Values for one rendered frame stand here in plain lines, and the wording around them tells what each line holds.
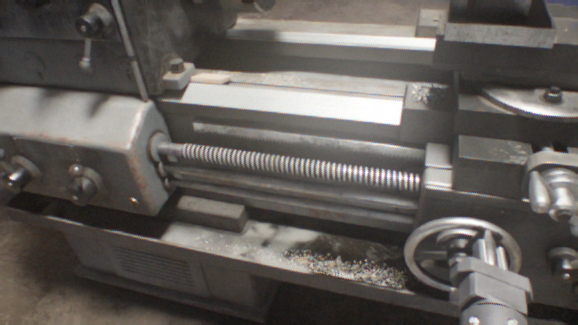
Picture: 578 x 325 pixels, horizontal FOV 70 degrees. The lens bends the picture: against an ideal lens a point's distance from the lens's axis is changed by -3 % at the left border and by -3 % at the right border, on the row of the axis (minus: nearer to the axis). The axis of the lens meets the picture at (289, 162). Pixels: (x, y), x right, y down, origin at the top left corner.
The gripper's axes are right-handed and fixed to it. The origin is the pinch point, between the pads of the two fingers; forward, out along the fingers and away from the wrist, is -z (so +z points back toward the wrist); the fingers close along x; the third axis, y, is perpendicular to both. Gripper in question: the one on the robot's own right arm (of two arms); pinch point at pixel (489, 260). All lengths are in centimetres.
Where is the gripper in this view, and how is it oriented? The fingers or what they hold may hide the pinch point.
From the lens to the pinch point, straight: 75.4
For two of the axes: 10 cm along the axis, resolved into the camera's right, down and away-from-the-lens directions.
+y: 2.2, -7.0, -6.8
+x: 9.3, 3.6, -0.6
